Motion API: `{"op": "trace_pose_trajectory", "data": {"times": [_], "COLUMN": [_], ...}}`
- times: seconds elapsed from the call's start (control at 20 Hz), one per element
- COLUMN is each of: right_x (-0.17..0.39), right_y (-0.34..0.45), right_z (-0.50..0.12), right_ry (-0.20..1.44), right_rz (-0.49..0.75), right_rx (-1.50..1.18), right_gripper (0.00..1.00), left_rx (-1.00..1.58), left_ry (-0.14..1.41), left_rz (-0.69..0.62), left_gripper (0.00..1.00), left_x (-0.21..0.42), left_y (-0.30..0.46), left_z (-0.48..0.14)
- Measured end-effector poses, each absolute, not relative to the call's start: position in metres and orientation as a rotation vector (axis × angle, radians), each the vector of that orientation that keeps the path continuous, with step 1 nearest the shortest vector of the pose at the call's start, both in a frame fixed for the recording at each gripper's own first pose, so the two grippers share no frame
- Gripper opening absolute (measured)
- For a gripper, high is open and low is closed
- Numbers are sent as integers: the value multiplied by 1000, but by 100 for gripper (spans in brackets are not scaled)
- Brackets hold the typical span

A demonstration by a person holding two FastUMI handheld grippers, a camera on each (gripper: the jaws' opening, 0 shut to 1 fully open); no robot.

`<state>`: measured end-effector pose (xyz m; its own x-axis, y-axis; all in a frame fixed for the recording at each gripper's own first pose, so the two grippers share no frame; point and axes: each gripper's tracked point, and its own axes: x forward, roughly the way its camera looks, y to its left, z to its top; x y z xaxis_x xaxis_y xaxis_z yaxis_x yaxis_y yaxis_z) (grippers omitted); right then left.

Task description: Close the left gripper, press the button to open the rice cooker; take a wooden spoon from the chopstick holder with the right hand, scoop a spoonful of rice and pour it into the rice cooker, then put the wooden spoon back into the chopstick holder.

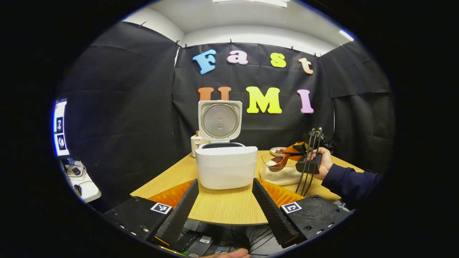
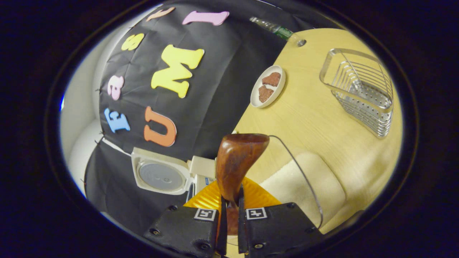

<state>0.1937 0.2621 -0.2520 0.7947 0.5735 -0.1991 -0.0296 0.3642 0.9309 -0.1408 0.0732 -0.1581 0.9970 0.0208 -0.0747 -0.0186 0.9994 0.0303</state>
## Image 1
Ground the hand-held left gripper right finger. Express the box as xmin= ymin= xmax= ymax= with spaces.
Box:
xmin=252 ymin=178 xmax=352 ymax=248

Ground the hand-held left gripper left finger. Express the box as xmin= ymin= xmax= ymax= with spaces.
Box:
xmin=104 ymin=178 xmax=200 ymax=248

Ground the brown wooden spoon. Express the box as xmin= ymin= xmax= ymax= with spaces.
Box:
xmin=266 ymin=152 xmax=302 ymax=173

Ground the white rice cooker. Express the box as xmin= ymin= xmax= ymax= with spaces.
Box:
xmin=195 ymin=100 xmax=259 ymax=190

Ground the clear plastic container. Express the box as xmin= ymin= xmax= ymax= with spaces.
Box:
xmin=260 ymin=153 xmax=313 ymax=186

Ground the black box with white label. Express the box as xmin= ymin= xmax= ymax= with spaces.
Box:
xmin=185 ymin=232 xmax=216 ymax=257

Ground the white toaster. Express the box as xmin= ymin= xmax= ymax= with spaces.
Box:
xmin=191 ymin=131 xmax=210 ymax=157

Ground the white side table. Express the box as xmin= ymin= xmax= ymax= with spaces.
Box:
xmin=60 ymin=159 xmax=102 ymax=204

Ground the computer monitor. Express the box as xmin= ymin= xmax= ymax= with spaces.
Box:
xmin=53 ymin=99 xmax=70 ymax=158

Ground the black cable bundle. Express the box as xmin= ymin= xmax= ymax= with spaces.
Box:
xmin=295 ymin=128 xmax=323 ymax=197

